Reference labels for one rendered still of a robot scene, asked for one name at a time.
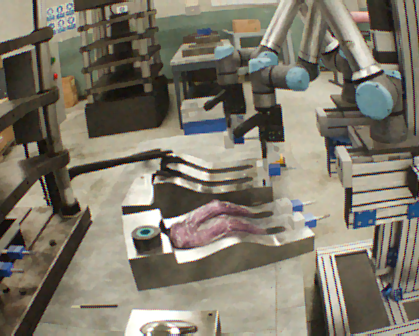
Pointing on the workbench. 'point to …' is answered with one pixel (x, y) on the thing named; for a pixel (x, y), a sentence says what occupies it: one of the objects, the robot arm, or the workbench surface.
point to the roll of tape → (146, 237)
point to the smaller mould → (174, 323)
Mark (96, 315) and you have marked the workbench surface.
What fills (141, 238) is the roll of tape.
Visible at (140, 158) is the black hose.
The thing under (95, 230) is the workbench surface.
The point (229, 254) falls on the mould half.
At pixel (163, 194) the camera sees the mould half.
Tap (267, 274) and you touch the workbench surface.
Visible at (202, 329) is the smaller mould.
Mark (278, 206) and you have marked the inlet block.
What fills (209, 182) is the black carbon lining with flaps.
